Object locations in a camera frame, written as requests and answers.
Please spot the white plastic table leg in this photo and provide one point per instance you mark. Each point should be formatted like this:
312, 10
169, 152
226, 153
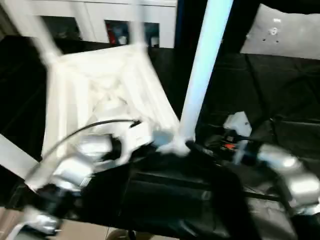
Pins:
47, 42
205, 62
15, 155
137, 30

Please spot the white plastic table top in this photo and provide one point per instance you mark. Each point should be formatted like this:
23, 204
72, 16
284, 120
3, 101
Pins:
75, 87

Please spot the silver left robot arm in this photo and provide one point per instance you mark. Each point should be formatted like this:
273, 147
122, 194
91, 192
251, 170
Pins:
72, 170

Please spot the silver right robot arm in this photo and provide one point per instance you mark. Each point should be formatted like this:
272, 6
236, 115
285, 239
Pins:
300, 185

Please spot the dark left robot foot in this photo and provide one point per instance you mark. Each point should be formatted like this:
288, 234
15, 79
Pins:
121, 235

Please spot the white plastic bottle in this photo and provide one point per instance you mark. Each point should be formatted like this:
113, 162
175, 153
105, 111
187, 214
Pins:
122, 40
155, 41

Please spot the white curved plastic panel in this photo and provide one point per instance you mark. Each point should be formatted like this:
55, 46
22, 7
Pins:
287, 45

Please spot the red bottle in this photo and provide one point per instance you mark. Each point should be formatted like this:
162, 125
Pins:
110, 32

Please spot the white glass-door cabinet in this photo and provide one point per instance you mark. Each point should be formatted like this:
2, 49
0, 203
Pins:
93, 25

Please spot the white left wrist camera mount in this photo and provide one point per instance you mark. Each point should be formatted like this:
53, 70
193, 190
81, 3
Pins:
137, 135

